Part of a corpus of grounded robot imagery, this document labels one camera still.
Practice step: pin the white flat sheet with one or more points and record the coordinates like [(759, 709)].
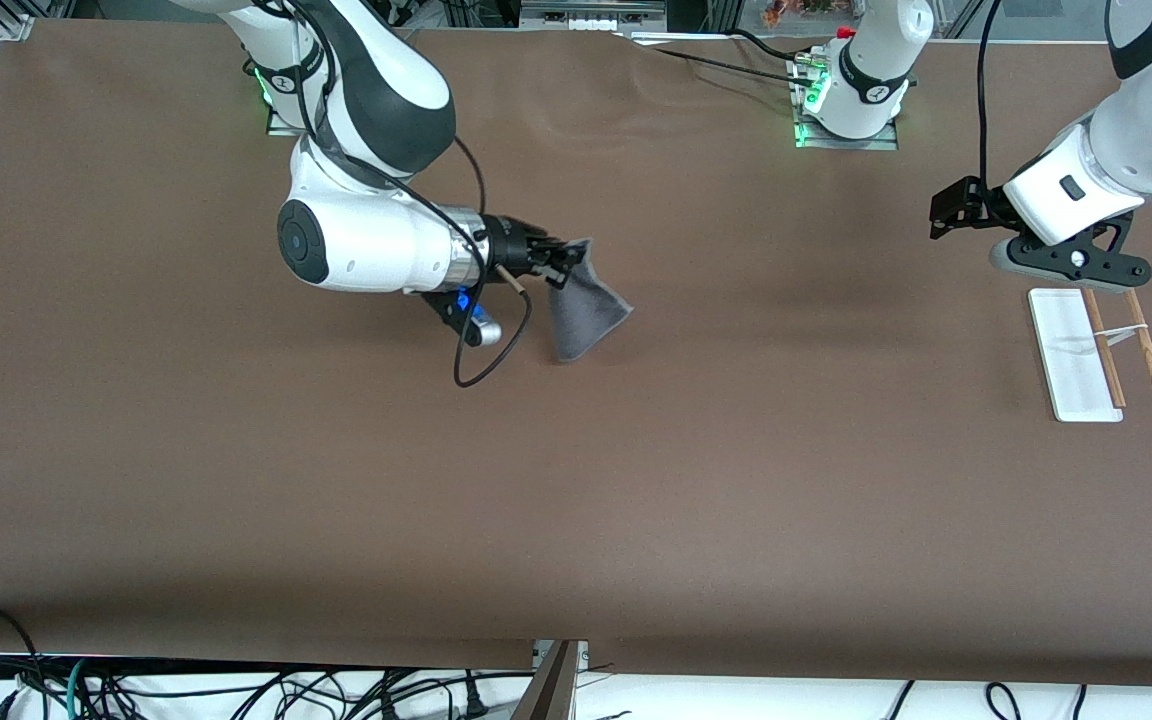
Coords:
[(686, 40)]

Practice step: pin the aluminium frame structure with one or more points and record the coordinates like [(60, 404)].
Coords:
[(591, 10)]

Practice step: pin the orange background clutter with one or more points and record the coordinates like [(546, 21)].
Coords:
[(796, 10)]

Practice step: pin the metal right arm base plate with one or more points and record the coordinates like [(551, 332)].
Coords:
[(278, 127)]

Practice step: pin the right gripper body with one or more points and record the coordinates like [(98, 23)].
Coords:
[(509, 244)]

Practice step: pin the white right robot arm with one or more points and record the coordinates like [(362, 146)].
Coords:
[(366, 250)]

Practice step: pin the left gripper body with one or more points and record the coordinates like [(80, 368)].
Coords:
[(986, 207)]

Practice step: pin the white power strip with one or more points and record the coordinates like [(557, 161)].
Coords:
[(593, 26)]

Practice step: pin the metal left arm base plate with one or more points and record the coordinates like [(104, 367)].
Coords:
[(876, 143)]

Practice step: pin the aluminium table corner bracket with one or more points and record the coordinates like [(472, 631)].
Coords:
[(14, 27)]

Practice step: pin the white and wooden towel rack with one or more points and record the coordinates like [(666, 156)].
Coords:
[(1071, 370)]

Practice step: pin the grey towel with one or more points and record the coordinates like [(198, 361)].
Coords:
[(581, 310)]

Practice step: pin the brown table cover sheet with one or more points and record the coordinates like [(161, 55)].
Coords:
[(636, 480)]

